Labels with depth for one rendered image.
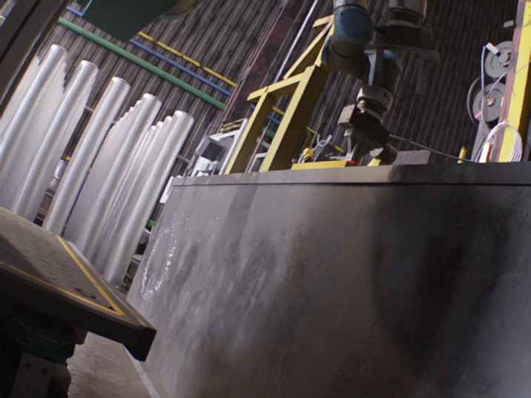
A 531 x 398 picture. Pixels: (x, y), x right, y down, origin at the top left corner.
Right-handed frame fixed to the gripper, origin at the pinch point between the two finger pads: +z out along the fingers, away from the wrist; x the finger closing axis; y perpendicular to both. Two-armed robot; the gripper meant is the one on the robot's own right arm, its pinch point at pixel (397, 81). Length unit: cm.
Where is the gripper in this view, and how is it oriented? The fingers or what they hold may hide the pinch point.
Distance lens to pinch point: 106.7
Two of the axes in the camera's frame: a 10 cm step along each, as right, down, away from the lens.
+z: -1.8, 9.6, 2.0
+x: 6.3, 2.7, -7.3
